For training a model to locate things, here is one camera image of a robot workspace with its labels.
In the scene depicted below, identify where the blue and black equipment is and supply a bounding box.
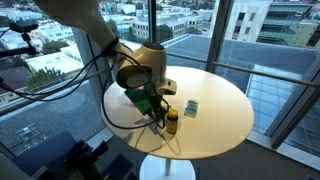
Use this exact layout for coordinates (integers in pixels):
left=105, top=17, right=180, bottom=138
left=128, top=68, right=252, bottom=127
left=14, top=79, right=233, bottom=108
left=13, top=131, right=134, bottom=180

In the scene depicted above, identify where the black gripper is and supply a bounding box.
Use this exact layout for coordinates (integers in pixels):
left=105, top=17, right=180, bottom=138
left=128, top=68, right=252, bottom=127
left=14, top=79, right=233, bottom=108
left=146, top=93, right=167, bottom=118

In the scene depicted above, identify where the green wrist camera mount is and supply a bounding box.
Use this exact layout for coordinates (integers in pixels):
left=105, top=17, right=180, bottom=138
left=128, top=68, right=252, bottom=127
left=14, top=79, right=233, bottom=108
left=124, top=85, right=154, bottom=116

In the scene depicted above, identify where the white table pedestal base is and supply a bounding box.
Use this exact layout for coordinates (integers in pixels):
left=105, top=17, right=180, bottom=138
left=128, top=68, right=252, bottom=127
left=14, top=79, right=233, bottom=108
left=139, top=154, right=197, bottom=180

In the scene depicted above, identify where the metal window railing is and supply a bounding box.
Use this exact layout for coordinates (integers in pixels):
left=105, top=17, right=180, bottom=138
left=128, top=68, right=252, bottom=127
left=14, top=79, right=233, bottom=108
left=166, top=51, right=320, bottom=88

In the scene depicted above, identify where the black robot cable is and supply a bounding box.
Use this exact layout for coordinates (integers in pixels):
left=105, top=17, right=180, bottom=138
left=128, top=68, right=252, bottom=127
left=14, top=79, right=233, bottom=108
left=0, top=49, right=168, bottom=131

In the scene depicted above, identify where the amber bottle with yellow cap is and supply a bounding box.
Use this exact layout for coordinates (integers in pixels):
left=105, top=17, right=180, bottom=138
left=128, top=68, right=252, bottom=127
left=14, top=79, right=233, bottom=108
left=165, top=108, right=179, bottom=135

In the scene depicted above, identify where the black camera on tripod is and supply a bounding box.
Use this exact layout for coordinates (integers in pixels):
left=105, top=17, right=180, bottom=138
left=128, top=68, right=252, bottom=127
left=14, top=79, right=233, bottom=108
left=0, top=20, right=40, bottom=58

